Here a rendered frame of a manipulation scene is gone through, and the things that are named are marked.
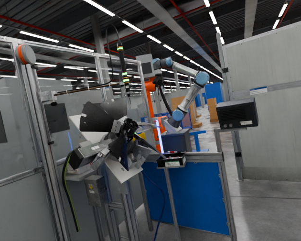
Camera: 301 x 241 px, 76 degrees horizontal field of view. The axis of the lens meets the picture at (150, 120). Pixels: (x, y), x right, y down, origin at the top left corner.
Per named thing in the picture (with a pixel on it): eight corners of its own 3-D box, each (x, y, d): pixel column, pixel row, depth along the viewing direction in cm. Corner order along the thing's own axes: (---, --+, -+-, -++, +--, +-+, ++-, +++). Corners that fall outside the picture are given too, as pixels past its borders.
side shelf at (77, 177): (62, 179, 168) (61, 176, 168) (94, 165, 198) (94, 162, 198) (79, 181, 155) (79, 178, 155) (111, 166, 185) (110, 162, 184)
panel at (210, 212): (150, 220, 206) (139, 161, 202) (151, 219, 208) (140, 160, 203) (231, 237, 161) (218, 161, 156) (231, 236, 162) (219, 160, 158)
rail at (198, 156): (135, 161, 203) (134, 154, 203) (137, 160, 207) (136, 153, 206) (223, 162, 153) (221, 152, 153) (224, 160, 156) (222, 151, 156)
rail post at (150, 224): (148, 231, 208) (135, 161, 203) (150, 228, 212) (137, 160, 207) (151, 231, 206) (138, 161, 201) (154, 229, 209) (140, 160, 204)
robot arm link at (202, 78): (181, 121, 204) (212, 75, 185) (179, 124, 190) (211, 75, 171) (172, 115, 206) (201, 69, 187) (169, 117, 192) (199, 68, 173)
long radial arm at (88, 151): (104, 147, 149) (110, 137, 143) (110, 155, 147) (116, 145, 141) (71, 159, 125) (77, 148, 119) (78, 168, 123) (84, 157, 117)
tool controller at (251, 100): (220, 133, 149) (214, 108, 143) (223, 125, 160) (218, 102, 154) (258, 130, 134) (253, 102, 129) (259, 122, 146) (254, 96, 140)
